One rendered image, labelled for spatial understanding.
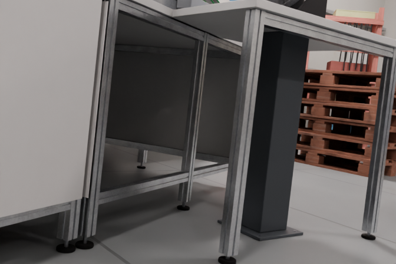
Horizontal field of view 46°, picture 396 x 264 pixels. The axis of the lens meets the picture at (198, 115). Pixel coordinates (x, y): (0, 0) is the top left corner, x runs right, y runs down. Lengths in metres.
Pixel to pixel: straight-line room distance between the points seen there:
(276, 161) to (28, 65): 1.07
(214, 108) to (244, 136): 1.44
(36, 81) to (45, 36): 0.12
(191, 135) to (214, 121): 0.80
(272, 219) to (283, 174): 0.19
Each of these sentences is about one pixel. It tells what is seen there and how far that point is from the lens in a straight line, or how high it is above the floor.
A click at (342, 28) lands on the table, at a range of 1.82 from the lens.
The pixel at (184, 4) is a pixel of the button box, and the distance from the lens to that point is 2.03.
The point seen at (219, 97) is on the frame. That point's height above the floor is 0.54.
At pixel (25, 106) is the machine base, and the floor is 0.46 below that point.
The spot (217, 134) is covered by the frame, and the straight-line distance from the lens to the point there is 2.92.
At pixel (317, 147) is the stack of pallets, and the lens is 4.56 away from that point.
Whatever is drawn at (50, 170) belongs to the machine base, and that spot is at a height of 0.28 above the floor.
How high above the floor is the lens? 0.53
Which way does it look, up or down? 2 degrees down
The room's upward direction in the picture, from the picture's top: 6 degrees clockwise
